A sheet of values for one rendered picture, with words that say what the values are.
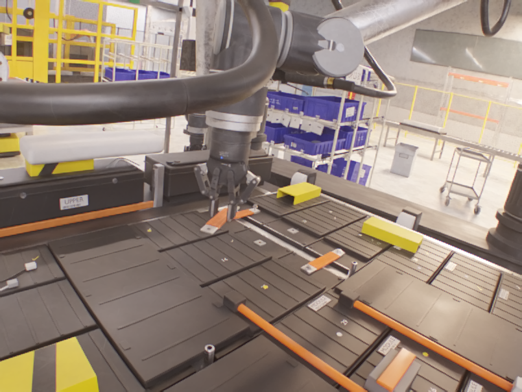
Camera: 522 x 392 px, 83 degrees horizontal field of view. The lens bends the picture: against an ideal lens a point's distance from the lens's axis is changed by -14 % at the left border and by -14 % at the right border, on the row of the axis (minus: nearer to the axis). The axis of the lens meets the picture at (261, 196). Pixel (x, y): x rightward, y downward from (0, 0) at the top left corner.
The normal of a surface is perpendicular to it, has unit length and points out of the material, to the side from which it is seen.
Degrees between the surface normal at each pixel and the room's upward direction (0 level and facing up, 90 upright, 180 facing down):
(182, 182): 90
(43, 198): 90
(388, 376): 0
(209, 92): 73
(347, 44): 90
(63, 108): 81
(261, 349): 0
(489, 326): 0
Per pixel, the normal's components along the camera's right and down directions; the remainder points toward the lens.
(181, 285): 0.15, -0.93
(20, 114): 0.08, 0.74
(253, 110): 0.60, 0.35
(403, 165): -0.53, 0.21
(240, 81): 0.76, 0.01
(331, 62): 0.16, 0.45
